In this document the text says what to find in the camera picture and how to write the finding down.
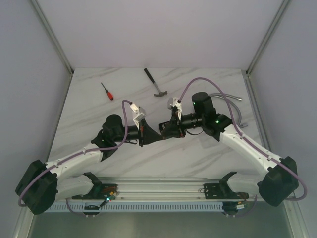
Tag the black handled claw hammer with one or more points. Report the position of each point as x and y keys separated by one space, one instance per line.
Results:
x=160 y=93

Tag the red handled screwdriver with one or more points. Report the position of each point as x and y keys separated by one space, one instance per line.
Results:
x=109 y=95

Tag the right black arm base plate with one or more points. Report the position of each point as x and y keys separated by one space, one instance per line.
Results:
x=214 y=191

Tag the aluminium mounting rail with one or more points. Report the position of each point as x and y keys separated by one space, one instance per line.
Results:
x=142 y=189

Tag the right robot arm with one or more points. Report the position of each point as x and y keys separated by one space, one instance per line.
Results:
x=275 y=179

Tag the slotted grey cable duct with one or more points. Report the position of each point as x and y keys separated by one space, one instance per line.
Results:
x=86 y=207

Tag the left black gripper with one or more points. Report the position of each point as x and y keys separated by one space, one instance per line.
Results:
x=141 y=135

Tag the left aluminium frame post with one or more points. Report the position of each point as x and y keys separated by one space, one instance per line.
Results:
x=51 y=35

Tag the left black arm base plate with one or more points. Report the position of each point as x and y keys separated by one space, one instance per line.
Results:
x=100 y=192

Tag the right aluminium frame post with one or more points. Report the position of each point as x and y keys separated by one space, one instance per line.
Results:
x=268 y=35

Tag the black fuse box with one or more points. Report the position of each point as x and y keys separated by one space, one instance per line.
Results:
x=166 y=130

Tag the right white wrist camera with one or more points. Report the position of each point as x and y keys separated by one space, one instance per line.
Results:
x=175 y=105

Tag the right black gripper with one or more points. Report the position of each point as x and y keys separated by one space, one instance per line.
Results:
x=176 y=130

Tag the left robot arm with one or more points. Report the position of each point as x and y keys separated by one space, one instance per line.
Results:
x=45 y=183

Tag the aluminium frame post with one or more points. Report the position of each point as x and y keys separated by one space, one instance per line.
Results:
x=51 y=35
x=268 y=35

